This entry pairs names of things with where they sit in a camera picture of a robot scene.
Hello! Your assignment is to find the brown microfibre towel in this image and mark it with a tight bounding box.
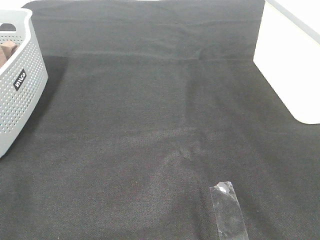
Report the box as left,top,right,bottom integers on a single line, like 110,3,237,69
0,40,19,67

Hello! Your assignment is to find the black table cloth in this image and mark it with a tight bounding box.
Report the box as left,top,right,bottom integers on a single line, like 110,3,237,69
0,0,320,240

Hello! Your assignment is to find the clear tape strip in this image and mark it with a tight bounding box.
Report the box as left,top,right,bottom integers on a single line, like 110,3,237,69
209,181,249,240

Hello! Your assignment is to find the grey perforated laundry basket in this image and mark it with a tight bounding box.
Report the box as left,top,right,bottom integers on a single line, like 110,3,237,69
0,8,48,156

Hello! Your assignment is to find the white woven-pattern storage bin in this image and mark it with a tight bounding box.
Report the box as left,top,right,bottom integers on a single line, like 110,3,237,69
253,0,320,125

